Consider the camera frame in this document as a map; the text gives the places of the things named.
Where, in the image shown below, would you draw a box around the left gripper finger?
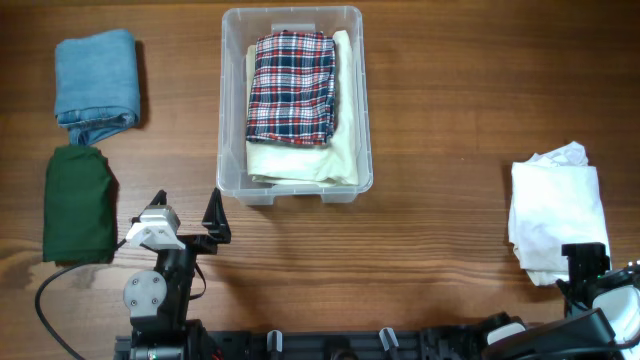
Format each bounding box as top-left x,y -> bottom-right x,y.
130,190 -> 167,223
201,188 -> 232,244

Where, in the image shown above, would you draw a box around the white cloth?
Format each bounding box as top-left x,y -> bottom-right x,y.
508,142 -> 611,286

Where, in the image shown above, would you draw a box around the dark green cloth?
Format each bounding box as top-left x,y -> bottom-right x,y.
42,145 -> 116,264

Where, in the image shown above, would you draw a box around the cream cloth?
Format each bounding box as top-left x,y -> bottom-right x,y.
246,30 -> 359,187

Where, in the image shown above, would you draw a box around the plaid flannel shirt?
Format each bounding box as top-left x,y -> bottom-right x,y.
246,31 -> 337,146

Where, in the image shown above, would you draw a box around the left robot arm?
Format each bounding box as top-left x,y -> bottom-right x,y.
114,189 -> 231,360

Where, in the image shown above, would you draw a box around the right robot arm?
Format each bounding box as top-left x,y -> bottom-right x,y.
482,243 -> 639,360

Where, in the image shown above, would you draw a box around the folded blue denim jeans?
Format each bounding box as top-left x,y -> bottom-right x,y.
54,29 -> 141,146

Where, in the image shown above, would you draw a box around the clear plastic storage bin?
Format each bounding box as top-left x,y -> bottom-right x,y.
217,5 -> 374,206

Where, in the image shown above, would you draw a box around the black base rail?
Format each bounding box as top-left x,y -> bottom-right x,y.
113,327 -> 501,360

